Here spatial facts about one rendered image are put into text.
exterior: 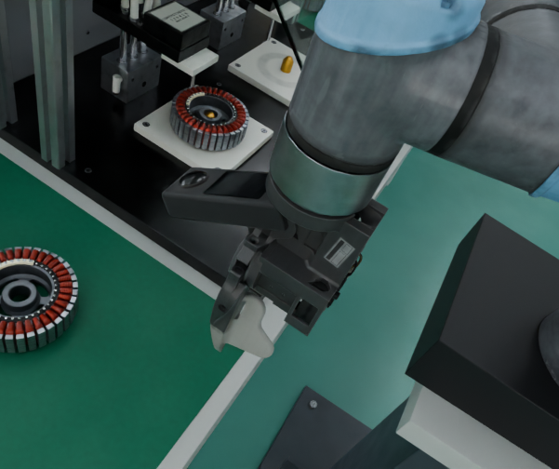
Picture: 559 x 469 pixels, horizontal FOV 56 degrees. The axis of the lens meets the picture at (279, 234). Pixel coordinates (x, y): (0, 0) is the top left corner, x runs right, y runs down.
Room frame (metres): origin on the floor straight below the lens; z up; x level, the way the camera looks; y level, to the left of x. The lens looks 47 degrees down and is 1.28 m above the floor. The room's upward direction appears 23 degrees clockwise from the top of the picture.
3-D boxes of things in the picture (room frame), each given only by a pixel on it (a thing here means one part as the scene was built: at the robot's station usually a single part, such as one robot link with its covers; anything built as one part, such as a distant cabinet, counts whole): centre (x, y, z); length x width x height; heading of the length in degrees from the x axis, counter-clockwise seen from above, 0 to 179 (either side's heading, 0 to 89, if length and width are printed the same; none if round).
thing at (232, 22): (0.88, 0.25, 0.80); 0.08 x 0.05 x 0.06; 167
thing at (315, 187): (0.29, -0.01, 1.06); 0.08 x 0.08 x 0.05
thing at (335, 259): (0.28, -0.02, 0.98); 0.09 x 0.08 x 0.12; 77
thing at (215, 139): (0.61, 0.16, 0.80); 0.11 x 0.11 x 0.04
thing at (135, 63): (0.64, 0.30, 0.80); 0.08 x 0.05 x 0.06; 167
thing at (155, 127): (0.61, 0.16, 0.78); 0.15 x 0.15 x 0.01; 77
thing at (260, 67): (0.85, 0.10, 0.78); 0.15 x 0.15 x 0.01; 77
